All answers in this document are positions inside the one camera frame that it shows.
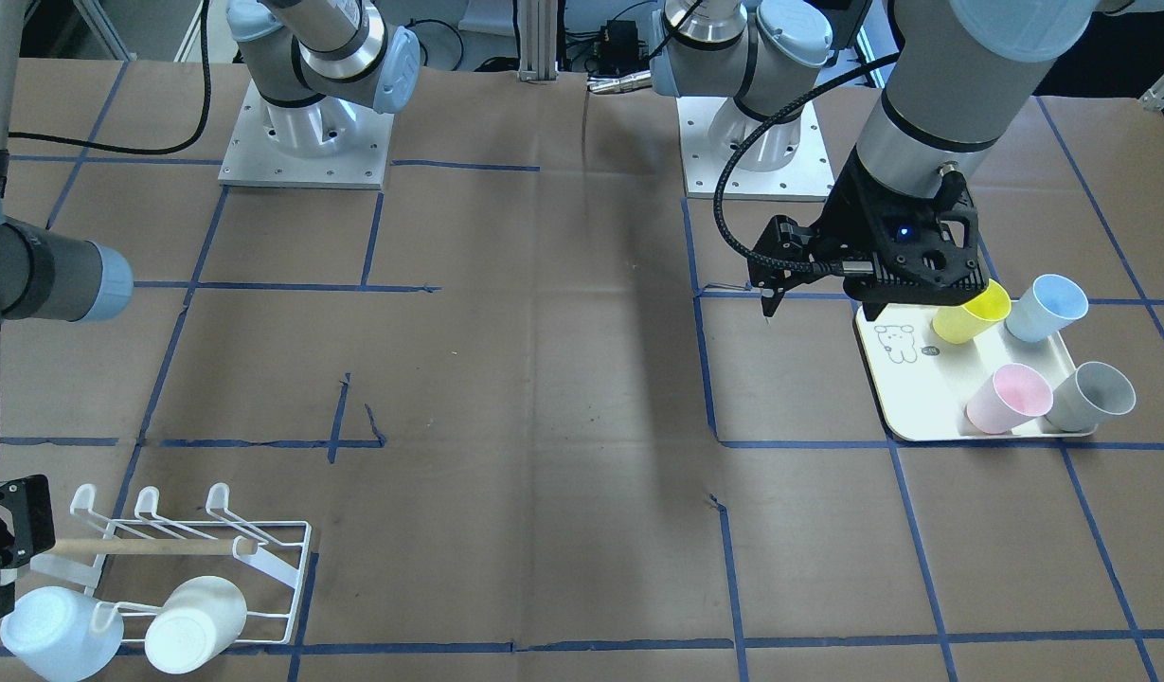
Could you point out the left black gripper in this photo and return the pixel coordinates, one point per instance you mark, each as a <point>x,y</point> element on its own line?
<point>852,220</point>

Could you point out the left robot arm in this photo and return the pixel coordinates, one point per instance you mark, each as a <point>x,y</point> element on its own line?
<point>960,76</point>

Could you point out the yellow plastic cup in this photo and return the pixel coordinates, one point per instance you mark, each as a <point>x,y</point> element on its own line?
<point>958,325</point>

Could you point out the aluminium frame post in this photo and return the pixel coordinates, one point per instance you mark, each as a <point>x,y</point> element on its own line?
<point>539,36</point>

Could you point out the cream plastic tray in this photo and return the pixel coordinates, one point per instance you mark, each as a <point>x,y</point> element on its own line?
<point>923,383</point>

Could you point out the white wire cup rack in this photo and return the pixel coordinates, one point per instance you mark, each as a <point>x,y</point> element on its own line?
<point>136,559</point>

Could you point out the white plastic cup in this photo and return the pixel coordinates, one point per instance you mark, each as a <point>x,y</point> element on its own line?
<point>200,619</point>

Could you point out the pink plastic cup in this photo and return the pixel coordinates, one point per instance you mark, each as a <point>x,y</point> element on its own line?
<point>1015,394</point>

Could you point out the light blue cup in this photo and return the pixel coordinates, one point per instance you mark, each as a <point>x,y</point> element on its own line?
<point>1050,304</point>
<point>63,635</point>

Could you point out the grey plastic cup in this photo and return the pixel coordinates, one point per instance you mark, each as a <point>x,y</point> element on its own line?
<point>1093,394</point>

